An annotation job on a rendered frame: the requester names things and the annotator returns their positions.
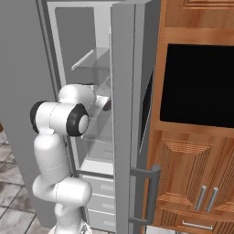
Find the grey fridge door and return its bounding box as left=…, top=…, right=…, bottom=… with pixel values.
left=110, top=0, right=163, bottom=234

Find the glass fridge shelf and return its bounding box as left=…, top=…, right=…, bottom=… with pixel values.
left=70, top=47, right=112, bottom=71

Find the white fridge drawer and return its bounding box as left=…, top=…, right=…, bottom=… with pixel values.
left=86, top=193, right=116, bottom=215
left=80, top=175, right=115, bottom=197
left=87, top=209, right=117, bottom=233

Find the grey fridge body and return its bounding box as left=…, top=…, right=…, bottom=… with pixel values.
left=0, top=0, right=154, bottom=234

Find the brown wooden cabinet door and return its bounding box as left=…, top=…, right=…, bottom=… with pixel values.
left=209, top=136, right=234, bottom=217
left=154, top=131, right=212, bottom=214
left=164, top=0, right=234, bottom=30

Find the black built-in oven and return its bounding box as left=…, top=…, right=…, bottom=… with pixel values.
left=159, top=42, right=234, bottom=130

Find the brown wooden drawer front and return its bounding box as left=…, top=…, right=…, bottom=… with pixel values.
left=152, top=206, right=234, bottom=234

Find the grey fridge door handle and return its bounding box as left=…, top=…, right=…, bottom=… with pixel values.
left=128, top=164, right=162, bottom=227

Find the brown wooden cabinet frame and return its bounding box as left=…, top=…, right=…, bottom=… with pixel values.
left=141, top=0, right=234, bottom=234

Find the silver cabinet door handle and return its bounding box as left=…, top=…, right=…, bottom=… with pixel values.
left=195, top=185, right=207, bottom=212
left=205, top=186, right=219, bottom=214

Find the silver drawer handle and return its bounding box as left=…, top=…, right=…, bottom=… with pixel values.
left=181, top=219, right=214, bottom=231

